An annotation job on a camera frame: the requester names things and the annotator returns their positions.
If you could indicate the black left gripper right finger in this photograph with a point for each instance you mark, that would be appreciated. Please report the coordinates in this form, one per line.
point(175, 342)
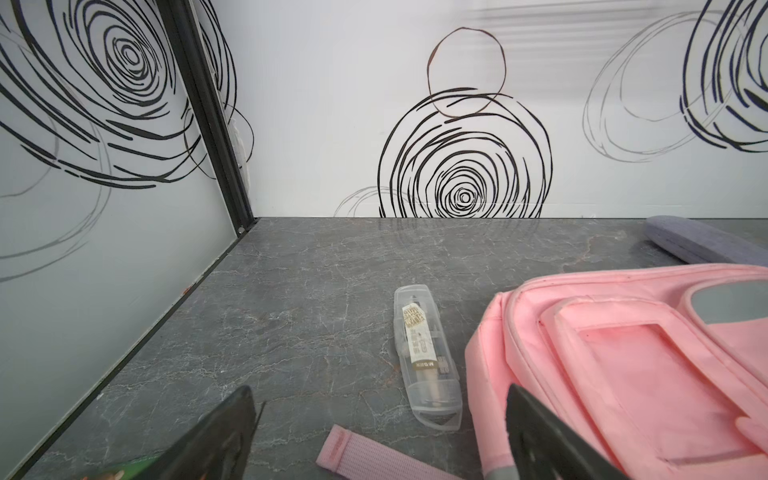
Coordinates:
point(544, 447)

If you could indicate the clear plastic pencil case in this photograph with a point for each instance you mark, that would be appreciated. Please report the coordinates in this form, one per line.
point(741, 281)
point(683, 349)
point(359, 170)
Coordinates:
point(430, 377)

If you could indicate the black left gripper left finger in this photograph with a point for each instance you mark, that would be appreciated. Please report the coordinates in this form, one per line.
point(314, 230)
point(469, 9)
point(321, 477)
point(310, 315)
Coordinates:
point(217, 447)

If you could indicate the black corner frame post left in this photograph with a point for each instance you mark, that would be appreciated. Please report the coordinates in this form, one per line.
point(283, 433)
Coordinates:
point(179, 20)

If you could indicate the green snack packet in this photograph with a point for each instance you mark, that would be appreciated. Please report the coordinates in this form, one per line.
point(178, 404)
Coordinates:
point(127, 470)

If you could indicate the purple glasses case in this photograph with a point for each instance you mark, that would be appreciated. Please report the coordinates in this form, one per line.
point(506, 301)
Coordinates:
point(695, 242)

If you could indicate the pink student backpack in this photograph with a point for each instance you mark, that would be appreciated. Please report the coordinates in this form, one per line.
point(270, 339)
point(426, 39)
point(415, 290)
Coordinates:
point(663, 371)

